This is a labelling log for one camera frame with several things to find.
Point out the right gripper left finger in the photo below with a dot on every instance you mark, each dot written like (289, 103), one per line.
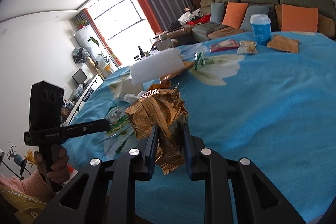
(104, 191)

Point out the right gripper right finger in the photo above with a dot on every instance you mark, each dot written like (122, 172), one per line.
(235, 191)

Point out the gold foil snack wrapper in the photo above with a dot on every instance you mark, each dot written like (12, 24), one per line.
(164, 108)

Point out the green clear snack wrapper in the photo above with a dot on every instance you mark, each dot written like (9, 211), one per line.
(118, 124)

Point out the white tissue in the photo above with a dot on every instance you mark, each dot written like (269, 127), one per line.
(132, 98)

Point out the pink left forearm sleeve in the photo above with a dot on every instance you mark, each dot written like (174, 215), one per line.
(32, 188)

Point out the left hand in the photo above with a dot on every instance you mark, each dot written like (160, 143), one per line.
(59, 171)

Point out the black white tv cabinet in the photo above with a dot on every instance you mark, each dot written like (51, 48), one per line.
(91, 86)

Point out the small black monitor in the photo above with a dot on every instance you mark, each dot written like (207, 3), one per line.
(79, 77)

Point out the white air conditioner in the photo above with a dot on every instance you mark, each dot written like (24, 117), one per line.
(87, 38)

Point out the blue floral tablecloth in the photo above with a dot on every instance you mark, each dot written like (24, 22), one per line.
(275, 108)

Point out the white foam sheet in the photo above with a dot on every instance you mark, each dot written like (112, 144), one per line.
(156, 66)

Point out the cracker snack packet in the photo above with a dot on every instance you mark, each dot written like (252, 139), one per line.
(247, 47)

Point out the red biscuit packet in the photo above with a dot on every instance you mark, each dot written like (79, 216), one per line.
(224, 45)

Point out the brown snack packet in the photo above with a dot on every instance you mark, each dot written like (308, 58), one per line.
(284, 44)

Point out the blue lidded paper cup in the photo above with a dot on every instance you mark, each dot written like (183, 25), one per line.
(261, 28)

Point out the orange cushion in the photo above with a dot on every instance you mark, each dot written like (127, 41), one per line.
(299, 19)
(234, 15)

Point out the green sectional sofa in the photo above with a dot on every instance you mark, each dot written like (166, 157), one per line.
(203, 30)

